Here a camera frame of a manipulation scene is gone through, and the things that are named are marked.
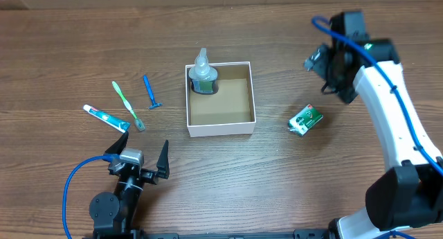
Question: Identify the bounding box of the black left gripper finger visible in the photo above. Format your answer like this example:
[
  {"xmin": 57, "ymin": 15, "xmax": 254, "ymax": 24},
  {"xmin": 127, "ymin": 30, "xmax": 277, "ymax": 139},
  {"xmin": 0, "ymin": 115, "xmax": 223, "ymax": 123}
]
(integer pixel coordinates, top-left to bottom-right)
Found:
[
  {"xmin": 105, "ymin": 132, "xmax": 129, "ymax": 154},
  {"xmin": 156, "ymin": 140, "xmax": 170, "ymax": 179}
]

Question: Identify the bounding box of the green soap bar pack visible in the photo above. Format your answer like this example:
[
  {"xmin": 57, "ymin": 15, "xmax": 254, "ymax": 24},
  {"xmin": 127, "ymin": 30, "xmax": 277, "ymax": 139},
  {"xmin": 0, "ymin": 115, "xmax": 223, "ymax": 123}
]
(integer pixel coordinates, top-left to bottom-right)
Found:
[{"xmin": 288, "ymin": 104, "xmax": 323, "ymax": 136}]

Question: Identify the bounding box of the clear pump soap bottle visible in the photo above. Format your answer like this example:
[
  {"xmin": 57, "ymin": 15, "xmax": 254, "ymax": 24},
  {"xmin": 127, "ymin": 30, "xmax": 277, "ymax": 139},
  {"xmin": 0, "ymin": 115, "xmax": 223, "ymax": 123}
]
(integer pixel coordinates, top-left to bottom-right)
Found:
[{"xmin": 188, "ymin": 48, "xmax": 218, "ymax": 95}]

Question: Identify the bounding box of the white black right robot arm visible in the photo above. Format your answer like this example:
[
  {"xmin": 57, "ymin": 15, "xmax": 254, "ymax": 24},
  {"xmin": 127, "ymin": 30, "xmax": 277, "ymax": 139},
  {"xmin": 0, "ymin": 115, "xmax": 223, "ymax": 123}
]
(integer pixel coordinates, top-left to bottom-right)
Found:
[{"xmin": 305, "ymin": 39, "xmax": 442, "ymax": 238}]

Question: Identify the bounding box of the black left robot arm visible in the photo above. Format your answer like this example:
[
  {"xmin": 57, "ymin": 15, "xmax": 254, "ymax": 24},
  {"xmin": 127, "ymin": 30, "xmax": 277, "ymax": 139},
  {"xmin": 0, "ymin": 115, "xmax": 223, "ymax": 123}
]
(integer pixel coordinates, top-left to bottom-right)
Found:
[{"xmin": 89, "ymin": 132, "xmax": 170, "ymax": 238}]

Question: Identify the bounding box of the toothpaste tube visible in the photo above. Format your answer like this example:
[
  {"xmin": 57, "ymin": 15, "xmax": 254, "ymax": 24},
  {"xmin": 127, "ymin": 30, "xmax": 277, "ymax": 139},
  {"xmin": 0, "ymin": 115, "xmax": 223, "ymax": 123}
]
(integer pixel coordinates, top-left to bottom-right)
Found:
[{"xmin": 83, "ymin": 105, "xmax": 130, "ymax": 133}]

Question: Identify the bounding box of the green white toothbrush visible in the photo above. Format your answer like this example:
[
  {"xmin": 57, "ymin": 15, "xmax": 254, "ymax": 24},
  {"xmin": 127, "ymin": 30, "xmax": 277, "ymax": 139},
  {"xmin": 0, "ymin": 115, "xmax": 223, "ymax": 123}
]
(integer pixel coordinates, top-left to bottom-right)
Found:
[{"xmin": 111, "ymin": 81, "xmax": 145, "ymax": 132}]

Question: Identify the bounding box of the blue disposable razor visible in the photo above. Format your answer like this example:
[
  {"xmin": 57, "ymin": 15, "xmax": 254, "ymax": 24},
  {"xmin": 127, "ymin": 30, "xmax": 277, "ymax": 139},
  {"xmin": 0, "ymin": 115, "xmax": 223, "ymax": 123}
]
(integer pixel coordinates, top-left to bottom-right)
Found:
[{"xmin": 143, "ymin": 75, "xmax": 163, "ymax": 109}]

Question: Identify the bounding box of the pink cardboard box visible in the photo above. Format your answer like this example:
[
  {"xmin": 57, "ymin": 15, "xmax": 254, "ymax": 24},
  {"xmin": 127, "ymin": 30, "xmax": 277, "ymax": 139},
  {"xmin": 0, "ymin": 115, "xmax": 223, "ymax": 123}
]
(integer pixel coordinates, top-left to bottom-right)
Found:
[{"xmin": 185, "ymin": 62, "xmax": 257, "ymax": 137}]

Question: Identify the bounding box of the blue left cable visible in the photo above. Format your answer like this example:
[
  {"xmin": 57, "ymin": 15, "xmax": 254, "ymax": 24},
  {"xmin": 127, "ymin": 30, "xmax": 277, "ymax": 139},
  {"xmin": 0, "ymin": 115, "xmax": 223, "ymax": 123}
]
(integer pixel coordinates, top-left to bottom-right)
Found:
[{"xmin": 62, "ymin": 154, "xmax": 120, "ymax": 239}]

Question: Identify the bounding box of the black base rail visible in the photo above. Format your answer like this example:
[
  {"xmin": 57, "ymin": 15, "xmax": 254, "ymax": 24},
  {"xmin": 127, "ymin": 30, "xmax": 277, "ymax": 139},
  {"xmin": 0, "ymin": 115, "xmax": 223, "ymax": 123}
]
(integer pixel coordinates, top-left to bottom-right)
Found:
[{"xmin": 82, "ymin": 227, "xmax": 333, "ymax": 239}]

